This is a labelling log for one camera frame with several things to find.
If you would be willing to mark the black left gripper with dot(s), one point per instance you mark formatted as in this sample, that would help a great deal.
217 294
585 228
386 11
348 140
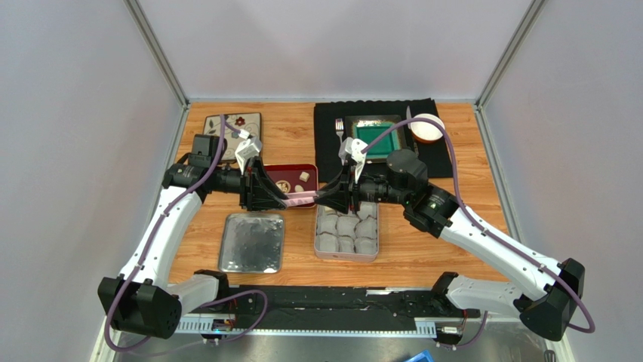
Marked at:
253 197

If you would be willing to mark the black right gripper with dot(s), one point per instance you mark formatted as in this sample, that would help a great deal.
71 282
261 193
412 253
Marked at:
349 188

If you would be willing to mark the white rectangular chocolate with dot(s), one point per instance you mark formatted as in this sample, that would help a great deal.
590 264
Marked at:
304 176

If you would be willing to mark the pink handled metal tongs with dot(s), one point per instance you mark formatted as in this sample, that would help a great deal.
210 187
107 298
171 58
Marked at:
300 199

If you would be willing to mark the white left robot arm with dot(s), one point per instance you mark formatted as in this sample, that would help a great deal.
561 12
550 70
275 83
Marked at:
140 299

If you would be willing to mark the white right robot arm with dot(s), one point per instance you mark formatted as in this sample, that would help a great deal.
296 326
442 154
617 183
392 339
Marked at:
541 291

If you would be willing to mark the white heart chocolate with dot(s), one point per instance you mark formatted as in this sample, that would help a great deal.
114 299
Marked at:
284 186

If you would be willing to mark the red lacquer tray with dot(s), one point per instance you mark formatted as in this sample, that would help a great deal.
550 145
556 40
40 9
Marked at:
291 173

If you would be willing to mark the pink metal tin box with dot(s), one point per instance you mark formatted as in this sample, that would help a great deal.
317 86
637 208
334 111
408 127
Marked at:
350 237

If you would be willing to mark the floral square plate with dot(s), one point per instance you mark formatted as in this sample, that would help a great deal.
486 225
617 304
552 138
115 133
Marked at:
249 122

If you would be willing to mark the silver tin lid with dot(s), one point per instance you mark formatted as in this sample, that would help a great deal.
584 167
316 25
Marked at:
252 243

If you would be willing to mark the silver fork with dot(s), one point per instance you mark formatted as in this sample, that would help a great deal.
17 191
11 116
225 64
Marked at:
339 129

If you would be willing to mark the black cloth placemat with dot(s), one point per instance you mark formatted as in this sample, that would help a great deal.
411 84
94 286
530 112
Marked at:
327 143

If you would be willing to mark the white orange bowl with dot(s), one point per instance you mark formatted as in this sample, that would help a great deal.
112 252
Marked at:
424 132

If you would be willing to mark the silver knife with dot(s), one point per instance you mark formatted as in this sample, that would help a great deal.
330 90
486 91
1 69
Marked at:
409 113

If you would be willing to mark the blue plastic object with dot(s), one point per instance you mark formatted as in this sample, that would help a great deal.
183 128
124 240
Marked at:
423 356

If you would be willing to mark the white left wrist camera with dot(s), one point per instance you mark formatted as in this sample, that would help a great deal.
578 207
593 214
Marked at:
249 147

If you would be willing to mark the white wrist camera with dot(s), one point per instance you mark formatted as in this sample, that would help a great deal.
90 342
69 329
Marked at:
354 150
249 147

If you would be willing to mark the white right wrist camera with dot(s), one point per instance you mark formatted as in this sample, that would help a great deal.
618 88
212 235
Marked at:
354 150

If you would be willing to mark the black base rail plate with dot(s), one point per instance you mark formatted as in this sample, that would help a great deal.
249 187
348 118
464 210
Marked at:
332 310

